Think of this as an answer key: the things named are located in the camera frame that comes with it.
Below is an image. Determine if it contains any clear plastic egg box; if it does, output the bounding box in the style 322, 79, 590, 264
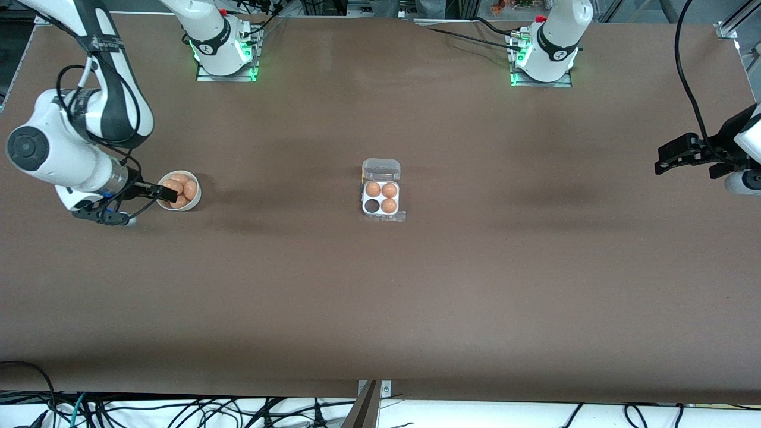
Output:
361, 158, 402, 216

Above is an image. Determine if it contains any white round bowl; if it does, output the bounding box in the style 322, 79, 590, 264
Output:
155, 170, 203, 212

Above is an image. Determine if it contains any clear tape strip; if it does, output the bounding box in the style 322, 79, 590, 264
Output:
359, 210, 407, 224

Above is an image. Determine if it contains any brown table mat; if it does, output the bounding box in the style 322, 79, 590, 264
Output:
0, 12, 761, 405

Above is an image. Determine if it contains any dark aluminium profile bar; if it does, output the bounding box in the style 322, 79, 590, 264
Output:
342, 380, 381, 428

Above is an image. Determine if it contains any aluminium corner rail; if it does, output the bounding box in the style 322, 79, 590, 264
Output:
715, 0, 761, 41

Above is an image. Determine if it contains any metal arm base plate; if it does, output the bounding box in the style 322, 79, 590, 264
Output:
195, 27, 262, 83
508, 33, 574, 89

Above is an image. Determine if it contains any teal cable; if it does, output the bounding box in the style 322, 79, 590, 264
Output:
68, 392, 87, 428

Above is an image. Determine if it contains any small metal bracket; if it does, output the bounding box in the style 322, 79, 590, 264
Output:
357, 379, 393, 398

